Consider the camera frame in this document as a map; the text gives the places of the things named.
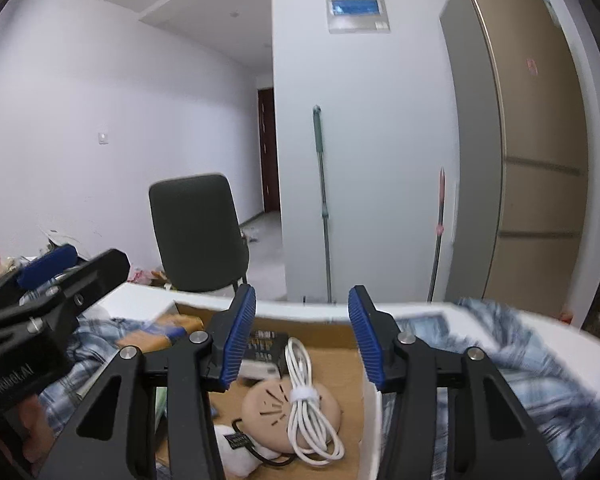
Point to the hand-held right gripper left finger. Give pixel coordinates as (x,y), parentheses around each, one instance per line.
(240,335)

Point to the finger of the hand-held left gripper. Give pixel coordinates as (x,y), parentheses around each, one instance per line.
(97,275)
(47,265)

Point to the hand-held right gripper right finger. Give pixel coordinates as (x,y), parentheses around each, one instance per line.
(365,335)

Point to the black tissue packet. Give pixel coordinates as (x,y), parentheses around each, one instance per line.
(267,347)

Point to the shallow cardboard box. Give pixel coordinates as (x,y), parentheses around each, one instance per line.
(340,360)

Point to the gold and blue tissue packet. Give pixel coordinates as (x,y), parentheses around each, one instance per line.
(182,321)

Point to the beige round slotted pad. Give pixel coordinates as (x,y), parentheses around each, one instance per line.
(270,405)

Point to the person's left hand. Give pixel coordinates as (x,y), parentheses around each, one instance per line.
(35,425)

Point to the grey crumpled bag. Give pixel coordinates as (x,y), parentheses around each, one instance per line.
(57,235)

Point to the dark office chair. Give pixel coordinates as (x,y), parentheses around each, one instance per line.
(195,235)

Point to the light green packet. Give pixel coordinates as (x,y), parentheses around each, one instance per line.
(158,402)

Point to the blue plaid shirt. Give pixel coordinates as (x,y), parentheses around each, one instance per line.
(520,360)

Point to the dark wooden door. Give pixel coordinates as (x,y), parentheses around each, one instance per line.
(269,150)

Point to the gold refrigerator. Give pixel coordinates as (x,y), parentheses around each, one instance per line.
(530,160)

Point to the wall electrical panel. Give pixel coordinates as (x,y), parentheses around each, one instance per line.
(356,2)

